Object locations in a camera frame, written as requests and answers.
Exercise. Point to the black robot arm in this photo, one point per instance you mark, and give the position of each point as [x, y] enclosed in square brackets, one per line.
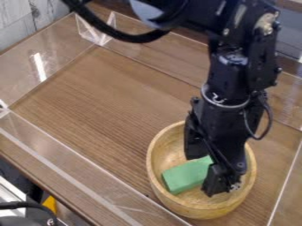
[240, 28]

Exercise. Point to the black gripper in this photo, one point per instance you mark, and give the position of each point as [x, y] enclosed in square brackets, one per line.
[216, 131]

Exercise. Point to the brown wooden bowl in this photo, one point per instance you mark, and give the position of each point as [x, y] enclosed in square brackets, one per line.
[191, 203]

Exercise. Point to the clear acrylic corner bracket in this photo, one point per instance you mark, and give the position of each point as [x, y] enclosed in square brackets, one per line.
[90, 33]

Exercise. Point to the green rectangular block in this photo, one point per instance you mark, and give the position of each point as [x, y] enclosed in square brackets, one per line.
[185, 175]

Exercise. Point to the clear acrylic enclosure walls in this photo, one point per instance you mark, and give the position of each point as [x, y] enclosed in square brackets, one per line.
[84, 107]

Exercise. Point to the yellow and black device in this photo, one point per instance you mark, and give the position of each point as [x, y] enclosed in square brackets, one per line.
[65, 216]

